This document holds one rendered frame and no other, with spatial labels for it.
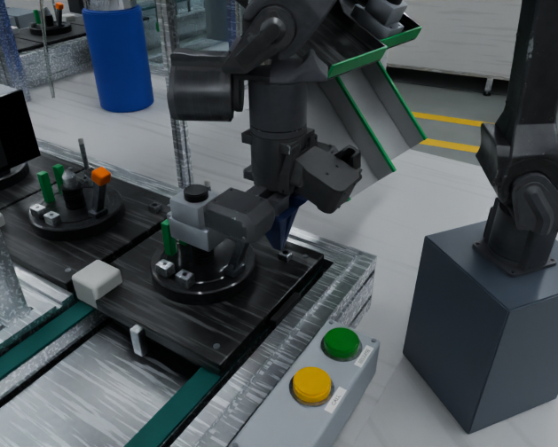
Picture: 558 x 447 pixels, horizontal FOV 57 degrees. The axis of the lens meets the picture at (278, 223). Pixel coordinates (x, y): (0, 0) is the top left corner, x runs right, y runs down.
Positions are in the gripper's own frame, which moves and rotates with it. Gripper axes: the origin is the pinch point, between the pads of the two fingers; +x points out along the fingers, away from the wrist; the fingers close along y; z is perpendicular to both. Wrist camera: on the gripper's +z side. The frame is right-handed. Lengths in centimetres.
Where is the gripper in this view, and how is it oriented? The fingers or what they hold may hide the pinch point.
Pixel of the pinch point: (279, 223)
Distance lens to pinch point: 57.8
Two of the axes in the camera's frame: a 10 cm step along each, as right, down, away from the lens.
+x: 0.0, 8.4, 5.5
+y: 5.4, -4.6, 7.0
